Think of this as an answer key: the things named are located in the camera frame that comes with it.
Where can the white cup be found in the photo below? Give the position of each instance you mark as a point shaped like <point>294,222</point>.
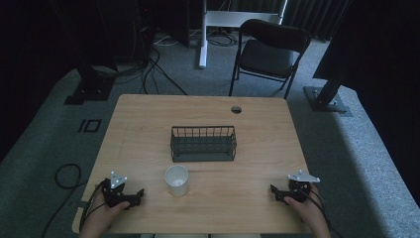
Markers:
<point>177,181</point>

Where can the person's right hand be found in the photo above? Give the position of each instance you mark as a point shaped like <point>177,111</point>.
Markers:
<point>305,208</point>

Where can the dark curtain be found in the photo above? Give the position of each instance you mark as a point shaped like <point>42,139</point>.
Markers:
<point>317,16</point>

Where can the black folding chair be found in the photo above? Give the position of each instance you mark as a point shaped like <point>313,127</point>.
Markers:
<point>269,56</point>

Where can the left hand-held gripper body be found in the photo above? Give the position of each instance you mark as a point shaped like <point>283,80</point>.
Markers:
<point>114,193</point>

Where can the person's left hand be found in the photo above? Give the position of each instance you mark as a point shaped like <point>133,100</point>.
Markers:
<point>105,213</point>

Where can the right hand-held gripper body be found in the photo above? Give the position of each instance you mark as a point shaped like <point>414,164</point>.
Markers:
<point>298,190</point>

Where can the black stand with grey base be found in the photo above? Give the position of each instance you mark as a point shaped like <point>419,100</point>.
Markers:
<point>327,97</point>

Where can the black stand with flat base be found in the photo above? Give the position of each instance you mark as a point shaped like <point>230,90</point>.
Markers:
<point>90,87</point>

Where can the white desk frame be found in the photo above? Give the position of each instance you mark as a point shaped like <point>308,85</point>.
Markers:
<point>228,18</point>

